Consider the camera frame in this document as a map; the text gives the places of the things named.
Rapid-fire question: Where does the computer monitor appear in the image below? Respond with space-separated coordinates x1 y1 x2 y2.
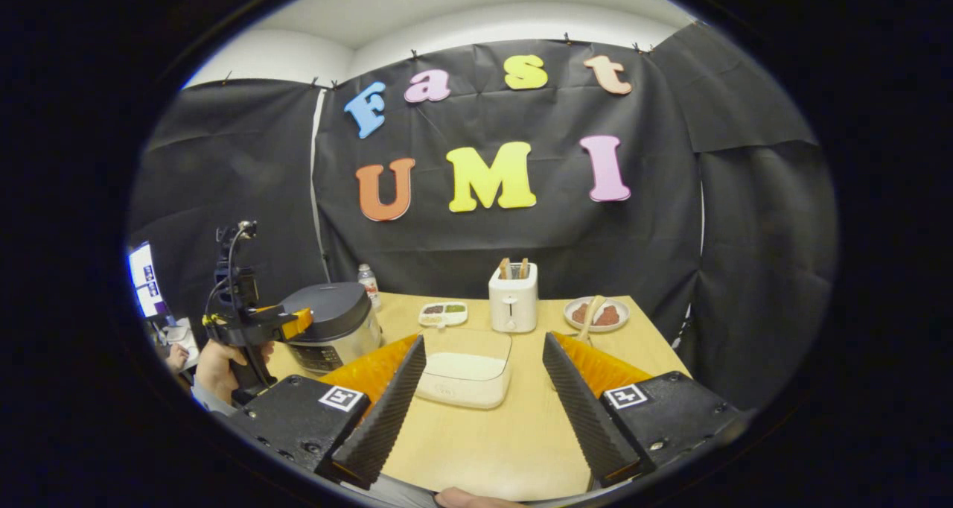
128 241 168 320

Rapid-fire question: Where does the clear plastic container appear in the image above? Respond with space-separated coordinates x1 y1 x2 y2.
415 328 514 410

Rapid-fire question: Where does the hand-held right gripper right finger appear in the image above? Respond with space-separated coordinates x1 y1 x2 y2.
542 331 745 488

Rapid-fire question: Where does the black backdrop cloth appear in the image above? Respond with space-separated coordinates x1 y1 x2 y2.
128 22 838 412

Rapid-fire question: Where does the black and silver rice cooker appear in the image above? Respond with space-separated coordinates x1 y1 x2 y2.
279 282 383 375

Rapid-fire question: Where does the wooden spoon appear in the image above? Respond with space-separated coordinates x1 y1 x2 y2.
577 294 606 343

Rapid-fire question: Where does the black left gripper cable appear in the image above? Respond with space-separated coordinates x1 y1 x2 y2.
205 225 270 390

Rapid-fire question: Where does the white divided condiment dish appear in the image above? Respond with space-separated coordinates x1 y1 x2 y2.
418 302 469 328

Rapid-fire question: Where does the white round plate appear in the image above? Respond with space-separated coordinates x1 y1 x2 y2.
564 296 631 334

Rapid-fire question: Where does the white toaster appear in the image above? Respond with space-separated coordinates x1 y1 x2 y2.
488 262 539 334

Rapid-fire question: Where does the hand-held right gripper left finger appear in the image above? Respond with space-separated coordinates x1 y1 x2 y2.
221 334 427 490

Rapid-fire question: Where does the small clear bottle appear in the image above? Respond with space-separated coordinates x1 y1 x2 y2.
357 264 381 311

